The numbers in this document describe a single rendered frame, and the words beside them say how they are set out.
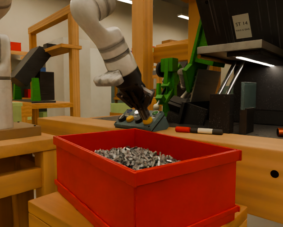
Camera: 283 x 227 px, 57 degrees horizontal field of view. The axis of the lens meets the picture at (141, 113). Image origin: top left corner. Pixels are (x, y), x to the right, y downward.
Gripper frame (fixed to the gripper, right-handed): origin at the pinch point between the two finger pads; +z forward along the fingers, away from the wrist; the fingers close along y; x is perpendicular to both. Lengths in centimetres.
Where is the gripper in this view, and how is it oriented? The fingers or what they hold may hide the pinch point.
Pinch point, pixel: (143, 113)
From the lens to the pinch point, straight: 74.9
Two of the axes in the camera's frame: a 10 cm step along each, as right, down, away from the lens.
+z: 3.8, 7.8, 5.0
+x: -5.4, 6.2, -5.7
